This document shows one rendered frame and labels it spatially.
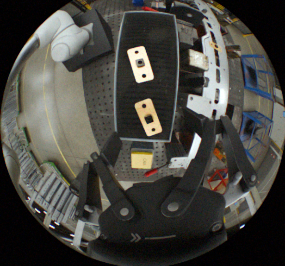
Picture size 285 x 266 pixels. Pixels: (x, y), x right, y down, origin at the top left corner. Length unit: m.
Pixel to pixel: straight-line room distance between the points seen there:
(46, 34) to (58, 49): 0.13
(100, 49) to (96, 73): 0.20
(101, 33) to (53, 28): 0.34
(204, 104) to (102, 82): 0.65
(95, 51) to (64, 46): 0.32
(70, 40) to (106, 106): 0.55
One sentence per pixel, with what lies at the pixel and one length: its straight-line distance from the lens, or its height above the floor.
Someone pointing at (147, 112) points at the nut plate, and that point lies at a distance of 0.22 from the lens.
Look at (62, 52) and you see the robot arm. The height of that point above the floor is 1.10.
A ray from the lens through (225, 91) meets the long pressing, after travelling 0.55.
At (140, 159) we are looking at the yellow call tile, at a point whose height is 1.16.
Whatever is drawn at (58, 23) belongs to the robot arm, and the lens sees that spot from 0.53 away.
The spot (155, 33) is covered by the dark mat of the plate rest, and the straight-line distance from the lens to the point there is 0.26.
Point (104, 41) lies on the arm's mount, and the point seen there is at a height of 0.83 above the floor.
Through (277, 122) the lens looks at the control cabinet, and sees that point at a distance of 8.24.
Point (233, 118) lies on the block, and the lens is 0.60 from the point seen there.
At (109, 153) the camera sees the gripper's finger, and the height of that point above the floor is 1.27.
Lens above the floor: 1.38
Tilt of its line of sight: 68 degrees down
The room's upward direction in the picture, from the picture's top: 176 degrees counter-clockwise
